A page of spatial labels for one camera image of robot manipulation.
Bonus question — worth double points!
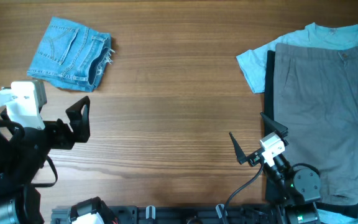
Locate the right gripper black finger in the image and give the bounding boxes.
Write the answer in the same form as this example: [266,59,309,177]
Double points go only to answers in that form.
[229,132,247,165]
[260,112,288,146]

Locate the light blue denim jeans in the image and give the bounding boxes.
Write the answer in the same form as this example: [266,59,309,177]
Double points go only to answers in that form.
[27,17,114,92]

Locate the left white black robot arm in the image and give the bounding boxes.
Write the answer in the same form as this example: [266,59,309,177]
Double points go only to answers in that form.
[0,96,90,223]

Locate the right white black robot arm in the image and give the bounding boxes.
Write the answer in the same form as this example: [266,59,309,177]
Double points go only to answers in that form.
[221,113,321,223]

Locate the black garment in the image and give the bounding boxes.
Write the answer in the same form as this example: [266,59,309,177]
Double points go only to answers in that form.
[264,50,358,218]

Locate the grey shorts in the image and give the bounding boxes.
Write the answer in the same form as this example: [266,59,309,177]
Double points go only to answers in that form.
[273,44,358,205]

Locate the light blue t-shirt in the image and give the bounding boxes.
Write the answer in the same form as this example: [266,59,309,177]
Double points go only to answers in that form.
[237,23,358,223]

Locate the right white rail clip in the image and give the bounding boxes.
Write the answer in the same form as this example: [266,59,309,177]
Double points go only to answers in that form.
[215,203,227,219]

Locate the white rail clip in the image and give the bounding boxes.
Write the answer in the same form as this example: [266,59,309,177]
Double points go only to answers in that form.
[145,205,156,220]
[215,203,227,219]

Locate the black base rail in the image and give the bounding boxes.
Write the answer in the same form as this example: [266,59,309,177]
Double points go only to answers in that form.
[51,204,277,224]

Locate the left white rail clip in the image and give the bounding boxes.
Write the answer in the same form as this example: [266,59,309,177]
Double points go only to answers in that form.
[145,205,156,220]

